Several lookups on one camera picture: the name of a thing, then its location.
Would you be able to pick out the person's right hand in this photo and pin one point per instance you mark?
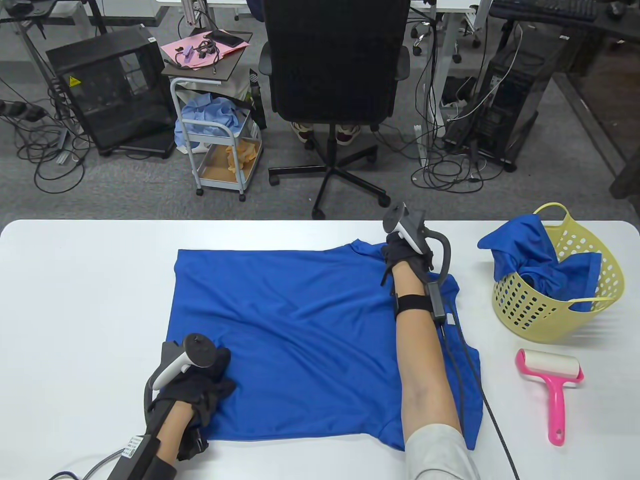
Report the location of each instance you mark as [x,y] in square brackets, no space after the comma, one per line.
[405,257]

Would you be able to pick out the person's left hand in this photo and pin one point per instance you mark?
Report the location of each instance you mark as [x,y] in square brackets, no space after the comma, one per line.
[200,387]

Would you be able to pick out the blue t-shirt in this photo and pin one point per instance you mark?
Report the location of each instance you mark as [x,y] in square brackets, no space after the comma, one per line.
[300,340]
[535,260]

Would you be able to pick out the pink lint roller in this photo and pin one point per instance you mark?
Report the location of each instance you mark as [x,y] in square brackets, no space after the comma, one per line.
[555,400]

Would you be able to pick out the person's right forearm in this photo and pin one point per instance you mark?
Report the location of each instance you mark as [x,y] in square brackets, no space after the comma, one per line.
[425,360]

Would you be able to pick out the black and white controller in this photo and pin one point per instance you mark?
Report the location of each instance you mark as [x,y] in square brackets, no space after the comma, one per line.
[407,227]
[200,350]

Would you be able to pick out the black sensor box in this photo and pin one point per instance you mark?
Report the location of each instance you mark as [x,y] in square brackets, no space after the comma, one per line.
[436,302]
[132,457]

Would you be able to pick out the white power strip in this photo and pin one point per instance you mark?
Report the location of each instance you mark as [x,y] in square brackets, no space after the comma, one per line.
[421,150]

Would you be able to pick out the yellow perforated plastic basket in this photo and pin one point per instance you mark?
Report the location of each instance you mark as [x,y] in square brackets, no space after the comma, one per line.
[525,320]

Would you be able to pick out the orange cloth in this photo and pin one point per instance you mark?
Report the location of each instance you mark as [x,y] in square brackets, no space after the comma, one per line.
[243,156]

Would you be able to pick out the person's white right sleeve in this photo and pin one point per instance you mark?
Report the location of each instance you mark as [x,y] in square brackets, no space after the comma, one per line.
[440,450]

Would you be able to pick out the black computer tower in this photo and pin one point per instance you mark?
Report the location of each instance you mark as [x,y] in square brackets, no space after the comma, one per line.
[520,95]

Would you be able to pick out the white desk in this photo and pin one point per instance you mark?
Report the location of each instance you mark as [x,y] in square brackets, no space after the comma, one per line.
[442,55]

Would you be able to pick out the white rolling cart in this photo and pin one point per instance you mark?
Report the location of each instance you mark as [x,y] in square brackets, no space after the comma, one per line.
[215,170]

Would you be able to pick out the black office chair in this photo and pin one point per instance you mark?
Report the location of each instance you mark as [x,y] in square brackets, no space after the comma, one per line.
[330,60]

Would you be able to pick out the light blue cloth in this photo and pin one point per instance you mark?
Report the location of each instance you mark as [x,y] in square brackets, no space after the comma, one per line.
[207,112]

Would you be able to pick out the black square board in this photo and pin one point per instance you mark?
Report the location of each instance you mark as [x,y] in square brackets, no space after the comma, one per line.
[220,70]

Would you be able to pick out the black glass computer case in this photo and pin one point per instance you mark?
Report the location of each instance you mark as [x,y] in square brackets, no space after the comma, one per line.
[115,120]

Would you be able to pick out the black keyboard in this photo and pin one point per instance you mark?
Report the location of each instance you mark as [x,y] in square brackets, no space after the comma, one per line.
[545,9]

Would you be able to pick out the small purple object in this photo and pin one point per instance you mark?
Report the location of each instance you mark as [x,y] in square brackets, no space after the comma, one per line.
[187,54]

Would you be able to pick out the pink paper sheet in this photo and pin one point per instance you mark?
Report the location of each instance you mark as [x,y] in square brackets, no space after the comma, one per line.
[170,51]

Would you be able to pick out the black desk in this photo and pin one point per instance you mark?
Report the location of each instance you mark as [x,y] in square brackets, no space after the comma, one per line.
[622,30]

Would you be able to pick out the black power strip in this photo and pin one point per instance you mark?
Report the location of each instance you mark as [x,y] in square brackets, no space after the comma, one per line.
[25,111]

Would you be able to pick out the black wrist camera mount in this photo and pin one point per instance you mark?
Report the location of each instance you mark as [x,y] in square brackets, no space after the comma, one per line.
[192,445]

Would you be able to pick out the aluminium frame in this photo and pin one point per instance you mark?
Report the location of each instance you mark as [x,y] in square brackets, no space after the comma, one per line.
[190,12]

